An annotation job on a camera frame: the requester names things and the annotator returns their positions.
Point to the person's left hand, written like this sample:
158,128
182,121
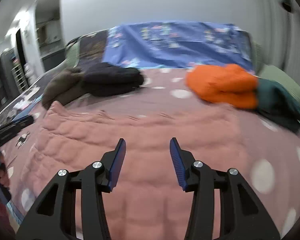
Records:
3,177

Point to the dark kitchen counter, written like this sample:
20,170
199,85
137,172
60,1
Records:
51,60

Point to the pink polka dot bed sheet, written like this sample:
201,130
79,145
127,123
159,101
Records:
272,150

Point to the blue tree-print sheet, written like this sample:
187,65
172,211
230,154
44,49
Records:
175,47

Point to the green pillow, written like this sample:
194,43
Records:
282,80

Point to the dark teal garment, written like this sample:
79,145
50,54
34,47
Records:
280,102

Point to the green ribbed cushion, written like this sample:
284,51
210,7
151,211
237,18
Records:
72,53

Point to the orange padded jacket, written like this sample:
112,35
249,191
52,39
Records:
222,87

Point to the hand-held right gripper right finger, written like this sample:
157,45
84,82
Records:
178,165

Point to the white shelf rack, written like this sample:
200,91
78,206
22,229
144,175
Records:
20,77

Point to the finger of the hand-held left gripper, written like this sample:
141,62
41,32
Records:
15,127

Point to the white curtain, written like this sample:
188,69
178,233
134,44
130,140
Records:
272,30

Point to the brown fleece garment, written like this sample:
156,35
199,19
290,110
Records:
60,87

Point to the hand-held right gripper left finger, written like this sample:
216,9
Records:
117,165

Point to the pink quilted jacket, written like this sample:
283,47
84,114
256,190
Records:
145,130

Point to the black padded jacket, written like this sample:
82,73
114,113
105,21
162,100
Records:
112,80

